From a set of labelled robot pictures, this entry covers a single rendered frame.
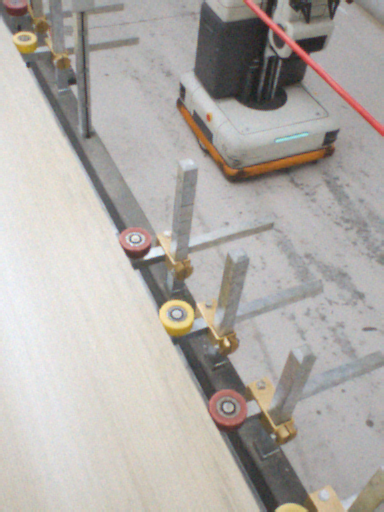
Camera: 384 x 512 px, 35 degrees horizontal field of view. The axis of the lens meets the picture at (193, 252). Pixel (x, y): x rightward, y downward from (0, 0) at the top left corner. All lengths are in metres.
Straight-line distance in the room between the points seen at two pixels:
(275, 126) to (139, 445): 2.10
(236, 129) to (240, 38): 0.41
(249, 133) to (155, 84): 0.95
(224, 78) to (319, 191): 0.73
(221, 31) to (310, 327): 1.37
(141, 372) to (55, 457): 0.24
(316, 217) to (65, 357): 1.93
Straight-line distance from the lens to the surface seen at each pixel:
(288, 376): 1.20
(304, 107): 3.23
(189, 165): 1.37
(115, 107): 3.55
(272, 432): 1.34
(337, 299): 2.72
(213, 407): 1.28
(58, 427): 1.26
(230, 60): 3.04
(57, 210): 1.62
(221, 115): 3.06
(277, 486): 1.46
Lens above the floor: 2.03
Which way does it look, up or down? 48 degrees down
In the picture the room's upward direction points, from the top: 8 degrees clockwise
